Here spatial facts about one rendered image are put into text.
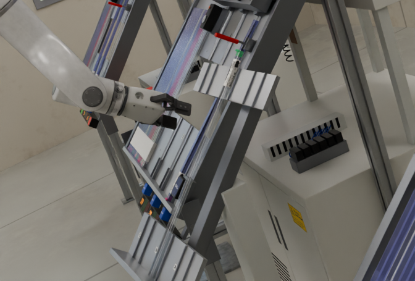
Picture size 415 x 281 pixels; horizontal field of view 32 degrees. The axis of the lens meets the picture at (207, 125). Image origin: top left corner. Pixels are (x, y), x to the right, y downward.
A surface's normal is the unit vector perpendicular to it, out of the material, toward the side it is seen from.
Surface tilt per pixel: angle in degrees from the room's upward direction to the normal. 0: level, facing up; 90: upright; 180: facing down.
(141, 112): 129
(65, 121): 90
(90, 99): 94
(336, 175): 0
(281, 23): 90
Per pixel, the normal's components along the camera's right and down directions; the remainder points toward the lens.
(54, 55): -0.22, -0.39
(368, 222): 0.29, 0.21
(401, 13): -0.84, 0.42
